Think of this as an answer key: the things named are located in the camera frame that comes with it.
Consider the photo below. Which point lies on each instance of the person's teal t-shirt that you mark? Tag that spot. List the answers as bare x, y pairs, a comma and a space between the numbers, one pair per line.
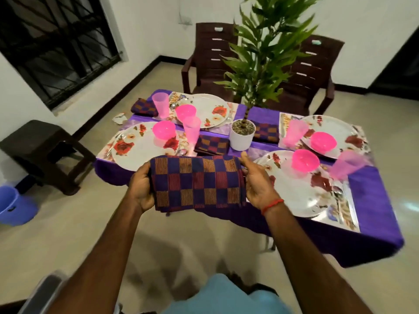
222, 297

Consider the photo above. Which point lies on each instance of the person's left forearm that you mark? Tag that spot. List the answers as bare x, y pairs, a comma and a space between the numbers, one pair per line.
98, 265

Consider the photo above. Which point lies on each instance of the black stool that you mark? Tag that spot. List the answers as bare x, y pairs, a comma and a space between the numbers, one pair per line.
39, 144

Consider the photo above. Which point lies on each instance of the person's left hand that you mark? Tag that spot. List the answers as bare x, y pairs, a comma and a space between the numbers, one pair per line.
141, 187

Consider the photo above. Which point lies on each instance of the red wrist thread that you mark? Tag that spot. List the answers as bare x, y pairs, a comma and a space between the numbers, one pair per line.
272, 206

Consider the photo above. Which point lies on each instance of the person's right hand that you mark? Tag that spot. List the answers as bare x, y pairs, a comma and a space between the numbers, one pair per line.
260, 187

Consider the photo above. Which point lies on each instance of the crumpled white paper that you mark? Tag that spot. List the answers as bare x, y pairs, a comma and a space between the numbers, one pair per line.
120, 119

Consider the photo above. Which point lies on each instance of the white floral plate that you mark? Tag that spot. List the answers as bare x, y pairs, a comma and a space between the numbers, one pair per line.
350, 137
294, 193
134, 153
209, 108

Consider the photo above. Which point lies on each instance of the blue plastic bucket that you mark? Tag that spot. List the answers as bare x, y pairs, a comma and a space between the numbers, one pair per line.
14, 207

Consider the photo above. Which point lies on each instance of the pink plastic bowl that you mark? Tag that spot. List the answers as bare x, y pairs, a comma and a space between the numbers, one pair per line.
163, 130
323, 142
185, 112

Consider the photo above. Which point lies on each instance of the checkered purple orange cloth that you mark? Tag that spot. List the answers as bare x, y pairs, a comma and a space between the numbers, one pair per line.
144, 108
211, 145
266, 132
196, 183

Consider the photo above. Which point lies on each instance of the green plant in white pot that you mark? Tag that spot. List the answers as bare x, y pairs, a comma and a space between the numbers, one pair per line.
242, 142

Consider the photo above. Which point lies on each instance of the person's right forearm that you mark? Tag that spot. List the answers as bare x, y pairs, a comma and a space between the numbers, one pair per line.
314, 265

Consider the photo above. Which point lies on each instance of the grey plastic tray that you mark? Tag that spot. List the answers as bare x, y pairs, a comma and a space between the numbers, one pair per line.
40, 294

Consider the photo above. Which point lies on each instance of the black metal grille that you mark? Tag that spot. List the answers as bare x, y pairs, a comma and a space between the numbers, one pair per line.
52, 42

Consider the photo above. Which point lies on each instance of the purple tablecloth table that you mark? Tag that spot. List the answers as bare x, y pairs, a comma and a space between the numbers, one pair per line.
373, 212

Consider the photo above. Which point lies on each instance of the brown plastic chair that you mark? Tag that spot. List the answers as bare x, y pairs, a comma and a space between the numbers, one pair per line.
206, 62
314, 81

